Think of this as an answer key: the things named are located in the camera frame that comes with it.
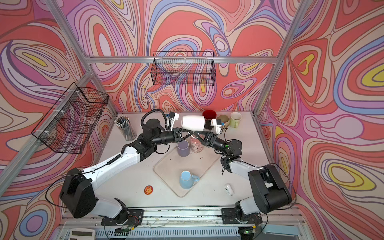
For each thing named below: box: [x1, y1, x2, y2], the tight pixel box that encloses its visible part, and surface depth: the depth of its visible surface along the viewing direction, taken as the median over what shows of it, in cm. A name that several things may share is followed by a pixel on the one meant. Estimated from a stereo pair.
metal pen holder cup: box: [114, 115, 137, 142], surface depth 95 cm
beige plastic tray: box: [153, 147, 221, 198], surface depth 91 cm
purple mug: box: [177, 140, 191, 157], surface depth 93 cm
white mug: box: [181, 115, 205, 131], surface depth 70 cm
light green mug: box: [229, 112, 242, 129], surface depth 106 cm
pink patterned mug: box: [190, 133, 204, 154], surface depth 91 cm
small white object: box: [224, 184, 234, 197], surface depth 82 cm
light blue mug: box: [179, 170, 200, 190], surface depth 80 cm
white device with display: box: [68, 228, 96, 240], surface depth 68 cm
